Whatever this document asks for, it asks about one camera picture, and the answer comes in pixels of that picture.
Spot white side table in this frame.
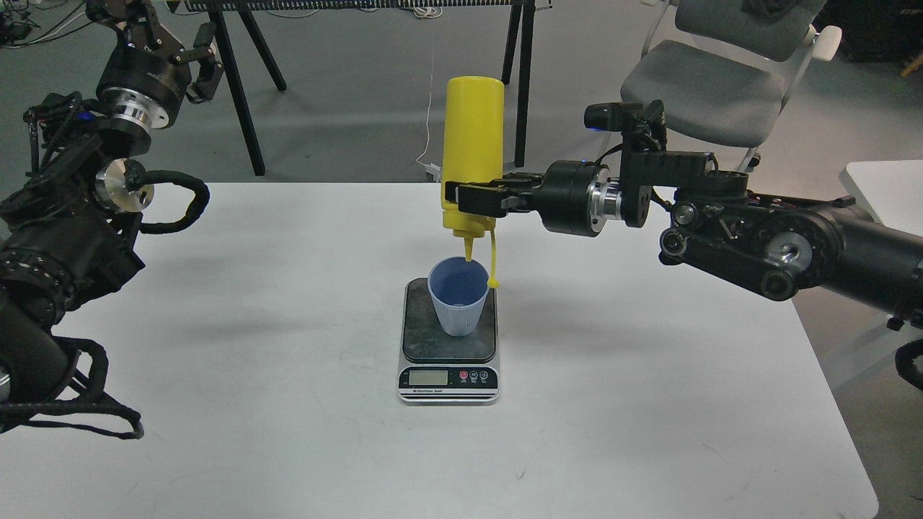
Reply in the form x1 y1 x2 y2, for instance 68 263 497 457
822 159 923 376

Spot grey office chair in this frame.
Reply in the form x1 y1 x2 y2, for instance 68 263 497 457
619 1 843 173

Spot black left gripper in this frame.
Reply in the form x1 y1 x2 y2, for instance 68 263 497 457
85 1 224 129

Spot blue ribbed plastic cup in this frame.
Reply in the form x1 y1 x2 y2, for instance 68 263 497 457
426 257 489 337

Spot digital kitchen scale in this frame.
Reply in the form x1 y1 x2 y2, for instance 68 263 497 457
397 278 500 405

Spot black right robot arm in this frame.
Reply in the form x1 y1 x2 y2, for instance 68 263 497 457
443 99 922 331

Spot cables on floor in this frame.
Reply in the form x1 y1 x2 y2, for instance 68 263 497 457
0 0 87 51

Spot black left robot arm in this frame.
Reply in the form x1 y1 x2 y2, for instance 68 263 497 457
1 1 224 439

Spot yellow squeeze bottle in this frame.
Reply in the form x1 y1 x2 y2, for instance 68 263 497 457
441 76 504 288

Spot white power adapter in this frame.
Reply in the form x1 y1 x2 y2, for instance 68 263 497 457
424 162 442 182

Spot black legged background table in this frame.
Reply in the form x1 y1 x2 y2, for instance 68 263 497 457
179 1 544 182

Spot white hanging cable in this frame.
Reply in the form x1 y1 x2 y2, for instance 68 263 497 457
417 7 442 170

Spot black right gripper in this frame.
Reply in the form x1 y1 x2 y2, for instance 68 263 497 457
444 160 622 237

